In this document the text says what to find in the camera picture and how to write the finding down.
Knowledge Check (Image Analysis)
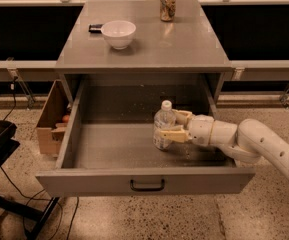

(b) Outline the small black rectangular object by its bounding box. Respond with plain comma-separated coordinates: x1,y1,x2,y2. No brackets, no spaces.
89,24,102,33

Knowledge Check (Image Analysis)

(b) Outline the gold drink can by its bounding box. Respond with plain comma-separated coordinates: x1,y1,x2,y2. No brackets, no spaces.
160,0,176,22

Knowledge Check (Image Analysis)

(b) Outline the grey horizontal rail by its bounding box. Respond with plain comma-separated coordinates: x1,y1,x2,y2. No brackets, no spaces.
0,60,58,82

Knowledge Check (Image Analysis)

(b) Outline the black chair frame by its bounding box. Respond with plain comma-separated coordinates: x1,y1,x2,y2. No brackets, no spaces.
0,116,58,240

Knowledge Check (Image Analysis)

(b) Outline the grey open drawer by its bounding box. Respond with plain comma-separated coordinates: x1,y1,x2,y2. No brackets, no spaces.
37,74,255,197

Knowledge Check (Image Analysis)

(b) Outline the grey cabinet counter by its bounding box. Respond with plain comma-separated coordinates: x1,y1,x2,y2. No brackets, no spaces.
54,0,233,105

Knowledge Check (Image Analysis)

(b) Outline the orange fruit in box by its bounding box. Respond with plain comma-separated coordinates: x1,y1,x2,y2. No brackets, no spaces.
62,115,70,123

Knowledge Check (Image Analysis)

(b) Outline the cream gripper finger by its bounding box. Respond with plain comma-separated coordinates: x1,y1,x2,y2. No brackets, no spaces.
173,109,193,126
159,125,189,143

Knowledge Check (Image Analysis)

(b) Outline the black drawer handle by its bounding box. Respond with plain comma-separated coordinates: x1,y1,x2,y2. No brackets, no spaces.
130,179,165,192

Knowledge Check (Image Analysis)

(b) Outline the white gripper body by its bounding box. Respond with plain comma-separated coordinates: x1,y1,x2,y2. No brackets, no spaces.
187,115,214,146

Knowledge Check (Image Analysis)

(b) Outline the white ceramic bowl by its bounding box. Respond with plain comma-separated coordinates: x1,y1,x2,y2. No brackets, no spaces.
101,20,136,49

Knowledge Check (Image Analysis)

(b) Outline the black floor cable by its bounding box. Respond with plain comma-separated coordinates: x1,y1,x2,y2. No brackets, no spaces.
0,163,80,240

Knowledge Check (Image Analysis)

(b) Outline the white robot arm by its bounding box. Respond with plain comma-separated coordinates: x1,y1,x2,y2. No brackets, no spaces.
158,110,289,181

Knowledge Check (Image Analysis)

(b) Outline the cardboard box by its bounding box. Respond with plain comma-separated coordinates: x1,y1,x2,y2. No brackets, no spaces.
36,80,69,155

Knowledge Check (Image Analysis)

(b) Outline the clear plastic water bottle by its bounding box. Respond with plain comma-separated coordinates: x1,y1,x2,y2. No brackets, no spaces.
153,100,176,150

